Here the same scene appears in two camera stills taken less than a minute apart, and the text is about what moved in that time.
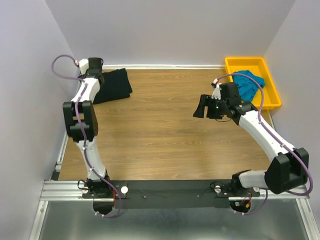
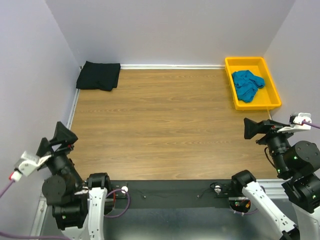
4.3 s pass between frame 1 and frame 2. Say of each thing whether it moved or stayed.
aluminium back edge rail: stayed
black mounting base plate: stayed
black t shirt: moved
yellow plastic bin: stayed
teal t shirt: stayed
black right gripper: moved
